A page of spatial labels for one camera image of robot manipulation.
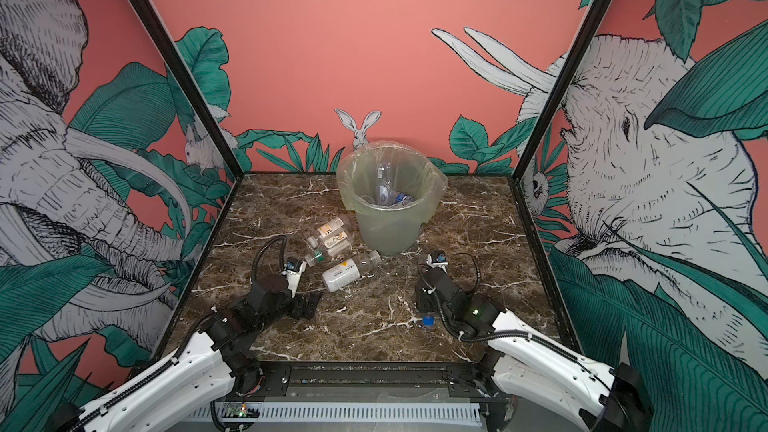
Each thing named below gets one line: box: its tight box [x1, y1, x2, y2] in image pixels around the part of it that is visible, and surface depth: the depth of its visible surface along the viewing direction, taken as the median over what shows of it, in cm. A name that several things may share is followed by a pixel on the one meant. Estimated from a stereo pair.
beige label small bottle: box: [324, 231, 352, 257], surface depth 97 cm
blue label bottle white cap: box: [395, 193, 415, 206], surface depth 100 cm
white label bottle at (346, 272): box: [322, 250, 382, 292], surface depth 90 cm
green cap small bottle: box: [304, 248, 325, 267], surface depth 95 cm
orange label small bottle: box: [317, 217, 345, 238], surface depth 100 cm
